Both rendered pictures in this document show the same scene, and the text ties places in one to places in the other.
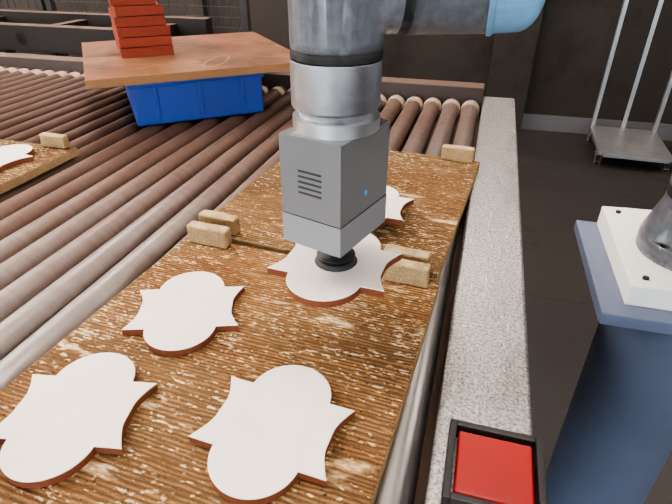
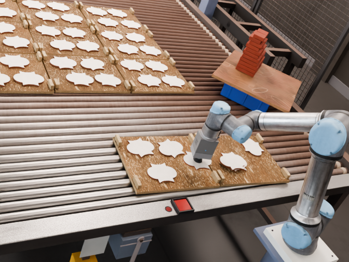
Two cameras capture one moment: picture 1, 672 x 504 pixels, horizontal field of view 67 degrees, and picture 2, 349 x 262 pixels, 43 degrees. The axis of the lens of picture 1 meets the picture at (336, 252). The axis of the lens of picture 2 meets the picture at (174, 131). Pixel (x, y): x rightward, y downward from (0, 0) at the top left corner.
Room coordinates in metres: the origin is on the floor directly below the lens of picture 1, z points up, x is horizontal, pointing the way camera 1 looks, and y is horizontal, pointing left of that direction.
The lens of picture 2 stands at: (-0.94, -0.79, 2.17)
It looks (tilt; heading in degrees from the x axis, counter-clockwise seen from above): 34 degrees down; 35
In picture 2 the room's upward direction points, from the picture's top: 21 degrees clockwise
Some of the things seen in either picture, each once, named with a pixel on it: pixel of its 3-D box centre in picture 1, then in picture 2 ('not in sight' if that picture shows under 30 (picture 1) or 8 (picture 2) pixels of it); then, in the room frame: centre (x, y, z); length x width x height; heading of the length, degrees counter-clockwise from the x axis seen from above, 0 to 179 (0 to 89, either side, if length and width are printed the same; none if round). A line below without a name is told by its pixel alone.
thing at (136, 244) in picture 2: not in sight; (130, 239); (0.06, -0.08, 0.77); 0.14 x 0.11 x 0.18; 164
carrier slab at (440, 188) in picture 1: (355, 195); (239, 158); (0.76, -0.03, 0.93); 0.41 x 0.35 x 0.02; 159
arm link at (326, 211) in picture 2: not in sight; (314, 215); (0.61, -0.51, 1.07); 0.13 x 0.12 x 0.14; 6
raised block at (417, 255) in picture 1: (406, 259); (220, 175); (0.53, -0.09, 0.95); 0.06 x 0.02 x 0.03; 69
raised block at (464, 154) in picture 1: (457, 153); (285, 172); (0.89, -0.23, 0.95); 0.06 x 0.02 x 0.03; 69
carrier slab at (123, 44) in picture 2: not in sight; (131, 43); (0.91, 1.08, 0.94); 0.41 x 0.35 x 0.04; 164
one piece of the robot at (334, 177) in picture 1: (327, 170); (204, 142); (0.44, 0.01, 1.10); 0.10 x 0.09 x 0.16; 57
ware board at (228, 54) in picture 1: (187, 54); (258, 79); (1.40, 0.39, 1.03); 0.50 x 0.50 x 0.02; 24
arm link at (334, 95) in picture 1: (338, 85); (211, 130); (0.43, 0.00, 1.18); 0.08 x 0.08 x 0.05
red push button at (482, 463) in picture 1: (493, 473); (182, 206); (0.25, -0.13, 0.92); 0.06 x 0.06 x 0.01; 74
